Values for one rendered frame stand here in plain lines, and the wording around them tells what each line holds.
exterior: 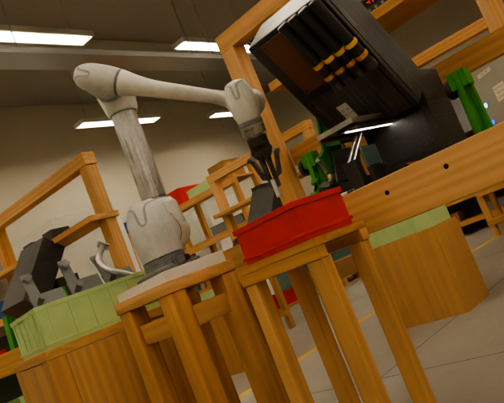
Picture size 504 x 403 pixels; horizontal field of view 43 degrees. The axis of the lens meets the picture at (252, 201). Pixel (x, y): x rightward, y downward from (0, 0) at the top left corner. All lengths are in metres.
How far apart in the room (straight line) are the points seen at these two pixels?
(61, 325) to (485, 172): 1.65
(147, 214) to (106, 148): 9.10
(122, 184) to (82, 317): 8.62
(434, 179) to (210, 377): 0.93
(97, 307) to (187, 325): 0.66
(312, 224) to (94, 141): 9.55
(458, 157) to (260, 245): 0.64
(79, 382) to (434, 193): 1.43
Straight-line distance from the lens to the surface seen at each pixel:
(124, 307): 2.27
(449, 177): 1.93
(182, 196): 8.64
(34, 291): 2.93
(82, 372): 2.50
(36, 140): 10.64
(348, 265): 11.56
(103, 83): 2.42
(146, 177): 2.48
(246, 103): 2.27
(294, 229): 1.83
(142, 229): 2.24
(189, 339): 2.08
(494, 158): 1.87
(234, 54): 3.22
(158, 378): 2.28
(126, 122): 2.53
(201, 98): 2.44
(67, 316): 2.62
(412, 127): 2.42
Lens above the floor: 0.77
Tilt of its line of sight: 6 degrees up
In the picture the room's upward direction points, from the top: 22 degrees counter-clockwise
